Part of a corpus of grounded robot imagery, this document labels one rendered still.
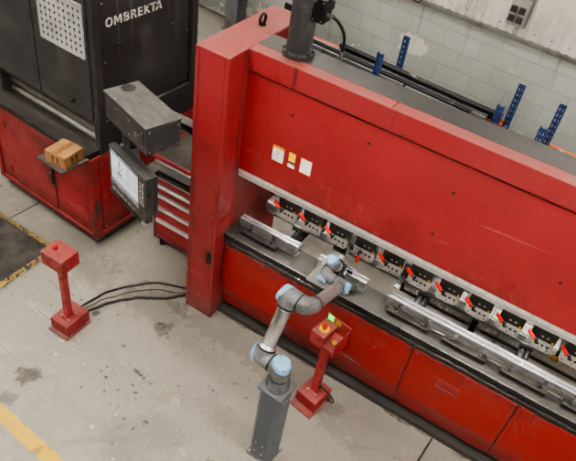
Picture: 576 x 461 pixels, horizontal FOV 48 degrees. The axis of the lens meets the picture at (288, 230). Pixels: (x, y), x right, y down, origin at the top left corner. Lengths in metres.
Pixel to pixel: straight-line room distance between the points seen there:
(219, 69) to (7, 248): 2.83
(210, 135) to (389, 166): 1.17
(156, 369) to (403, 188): 2.33
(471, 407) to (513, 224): 1.43
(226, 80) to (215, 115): 0.28
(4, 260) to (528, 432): 4.23
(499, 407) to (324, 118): 2.16
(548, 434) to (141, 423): 2.68
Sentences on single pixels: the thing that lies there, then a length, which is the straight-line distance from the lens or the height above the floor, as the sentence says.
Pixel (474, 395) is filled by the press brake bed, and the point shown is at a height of 0.65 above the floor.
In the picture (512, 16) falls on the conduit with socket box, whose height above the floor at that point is 1.52.
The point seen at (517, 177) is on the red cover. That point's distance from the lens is 3.57.
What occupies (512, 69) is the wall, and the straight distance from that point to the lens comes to 7.93.
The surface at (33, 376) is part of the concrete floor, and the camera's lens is 5.08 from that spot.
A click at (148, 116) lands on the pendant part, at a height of 1.95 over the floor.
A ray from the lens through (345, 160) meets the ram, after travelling 3.95.
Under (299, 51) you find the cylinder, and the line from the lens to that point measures 3.92.
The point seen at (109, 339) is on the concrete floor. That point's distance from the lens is 5.20.
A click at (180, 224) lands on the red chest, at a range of 5.48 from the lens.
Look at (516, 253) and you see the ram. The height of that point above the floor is 1.75.
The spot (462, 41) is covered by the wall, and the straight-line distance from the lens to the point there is 8.05.
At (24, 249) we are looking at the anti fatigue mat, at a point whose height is 0.01.
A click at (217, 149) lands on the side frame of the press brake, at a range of 4.22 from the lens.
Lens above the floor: 4.07
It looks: 41 degrees down
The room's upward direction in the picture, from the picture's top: 10 degrees clockwise
